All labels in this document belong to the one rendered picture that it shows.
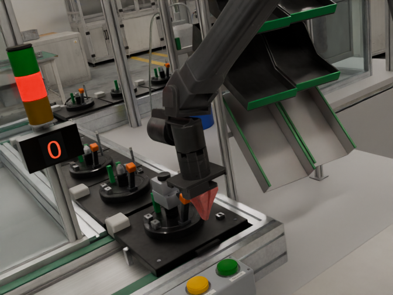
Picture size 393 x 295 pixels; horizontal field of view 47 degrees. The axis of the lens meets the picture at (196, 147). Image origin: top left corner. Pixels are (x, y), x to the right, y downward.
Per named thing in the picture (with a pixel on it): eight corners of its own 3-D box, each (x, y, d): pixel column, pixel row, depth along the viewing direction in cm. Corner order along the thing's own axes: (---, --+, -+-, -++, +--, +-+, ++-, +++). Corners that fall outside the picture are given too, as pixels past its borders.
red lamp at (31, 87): (50, 95, 90) (43, 72, 88) (26, 103, 88) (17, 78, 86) (42, 92, 94) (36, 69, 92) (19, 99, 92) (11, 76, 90)
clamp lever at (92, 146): (100, 164, 137) (98, 146, 133) (94, 167, 136) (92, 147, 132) (95, 158, 139) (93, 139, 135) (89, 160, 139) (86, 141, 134)
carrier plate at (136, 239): (248, 226, 100) (247, 218, 99) (157, 278, 88) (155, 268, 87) (189, 195, 119) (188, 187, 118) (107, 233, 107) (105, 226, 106)
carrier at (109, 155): (143, 170, 140) (134, 133, 135) (71, 201, 128) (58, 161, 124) (111, 153, 159) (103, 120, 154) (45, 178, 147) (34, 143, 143)
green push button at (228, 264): (242, 273, 85) (241, 264, 84) (226, 283, 83) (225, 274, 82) (230, 264, 88) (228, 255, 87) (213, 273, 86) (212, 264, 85)
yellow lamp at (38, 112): (57, 119, 92) (50, 96, 90) (33, 126, 89) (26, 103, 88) (50, 115, 96) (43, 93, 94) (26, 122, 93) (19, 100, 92)
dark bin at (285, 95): (296, 96, 104) (302, 69, 98) (247, 112, 99) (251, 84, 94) (235, 39, 121) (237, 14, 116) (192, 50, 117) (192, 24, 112)
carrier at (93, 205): (186, 193, 120) (178, 150, 116) (105, 231, 108) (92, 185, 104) (144, 170, 139) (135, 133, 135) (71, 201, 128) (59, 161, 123)
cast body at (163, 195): (185, 202, 99) (179, 174, 97) (168, 210, 97) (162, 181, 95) (165, 191, 106) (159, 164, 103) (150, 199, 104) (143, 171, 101)
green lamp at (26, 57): (42, 71, 88) (35, 46, 86) (17, 78, 86) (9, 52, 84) (35, 69, 92) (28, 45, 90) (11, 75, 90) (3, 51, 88)
